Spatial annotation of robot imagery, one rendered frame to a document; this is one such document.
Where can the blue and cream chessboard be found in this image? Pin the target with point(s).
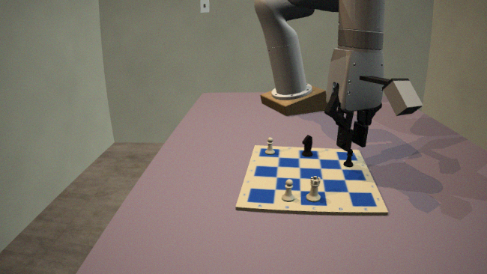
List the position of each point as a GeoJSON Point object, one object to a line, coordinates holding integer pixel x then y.
{"type": "Point", "coordinates": [344, 191]}

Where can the white pawn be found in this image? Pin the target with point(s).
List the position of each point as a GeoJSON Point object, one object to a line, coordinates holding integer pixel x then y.
{"type": "Point", "coordinates": [288, 197]}
{"type": "Point", "coordinates": [270, 150]}

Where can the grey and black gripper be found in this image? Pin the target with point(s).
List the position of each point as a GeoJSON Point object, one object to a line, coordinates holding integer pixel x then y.
{"type": "Point", "coordinates": [346, 90]}

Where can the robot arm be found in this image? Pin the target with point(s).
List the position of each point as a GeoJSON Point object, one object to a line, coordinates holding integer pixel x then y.
{"type": "Point", "coordinates": [354, 15]}

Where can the white rook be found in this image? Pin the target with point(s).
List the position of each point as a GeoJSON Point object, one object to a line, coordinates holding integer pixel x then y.
{"type": "Point", "coordinates": [313, 196]}

